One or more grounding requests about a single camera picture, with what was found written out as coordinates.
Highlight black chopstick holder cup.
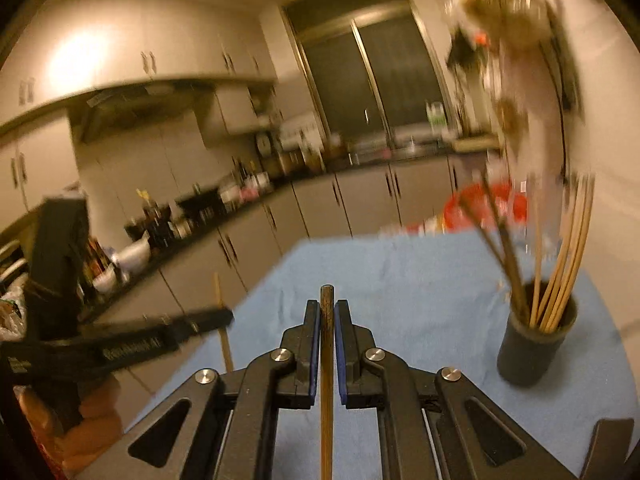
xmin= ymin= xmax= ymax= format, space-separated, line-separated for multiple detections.
xmin=497 ymin=282 xmax=579 ymax=387

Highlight kitchen cabinets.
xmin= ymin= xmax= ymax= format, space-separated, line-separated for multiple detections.
xmin=0 ymin=0 xmax=279 ymax=213
xmin=84 ymin=152 xmax=483 ymax=413

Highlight person's left hand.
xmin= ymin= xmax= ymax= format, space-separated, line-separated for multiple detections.
xmin=14 ymin=374 xmax=125 ymax=477

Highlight upper kitchen cabinets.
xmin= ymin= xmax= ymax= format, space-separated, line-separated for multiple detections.
xmin=0 ymin=0 xmax=279 ymax=213

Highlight dark brown chopstick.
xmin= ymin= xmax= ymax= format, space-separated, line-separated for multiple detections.
xmin=318 ymin=283 xmax=336 ymax=480

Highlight blue table cloth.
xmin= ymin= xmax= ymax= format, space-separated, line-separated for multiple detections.
xmin=124 ymin=231 xmax=622 ymax=480

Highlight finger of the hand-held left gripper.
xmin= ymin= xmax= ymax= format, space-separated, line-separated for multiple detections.
xmin=75 ymin=307 xmax=236 ymax=367

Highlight range hood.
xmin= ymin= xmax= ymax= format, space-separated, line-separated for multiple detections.
xmin=74 ymin=84 xmax=202 ymax=144

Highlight red mesh basket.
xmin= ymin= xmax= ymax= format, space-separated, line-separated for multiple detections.
xmin=442 ymin=182 xmax=529 ymax=235

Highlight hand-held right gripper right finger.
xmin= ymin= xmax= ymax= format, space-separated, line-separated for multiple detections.
xmin=335 ymin=299 xmax=577 ymax=480

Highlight light bamboo chopstick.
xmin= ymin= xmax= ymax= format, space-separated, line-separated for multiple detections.
xmin=213 ymin=272 xmax=236 ymax=374

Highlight lower kitchen cabinets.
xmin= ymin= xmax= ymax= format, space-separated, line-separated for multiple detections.
xmin=84 ymin=152 xmax=483 ymax=413

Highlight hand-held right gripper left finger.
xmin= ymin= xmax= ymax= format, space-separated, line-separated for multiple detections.
xmin=89 ymin=300 xmax=322 ymax=480

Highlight bunch of mixed chopsticks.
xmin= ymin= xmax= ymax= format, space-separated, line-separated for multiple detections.
xmin=457 ymin=172 xmax=597 ymax=334

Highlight black kitchen countertop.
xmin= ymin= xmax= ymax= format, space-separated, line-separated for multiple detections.
xmin=75 ymin=137 xmax=501 ymax=321

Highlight sliding kitchen window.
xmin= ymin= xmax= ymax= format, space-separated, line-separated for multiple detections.
xmin=281 ymin=2 xmax=452 ymax=139

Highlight black power cable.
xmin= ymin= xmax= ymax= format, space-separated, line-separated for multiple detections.
xmin=542 ymin=4 xmax=583 ymax=187

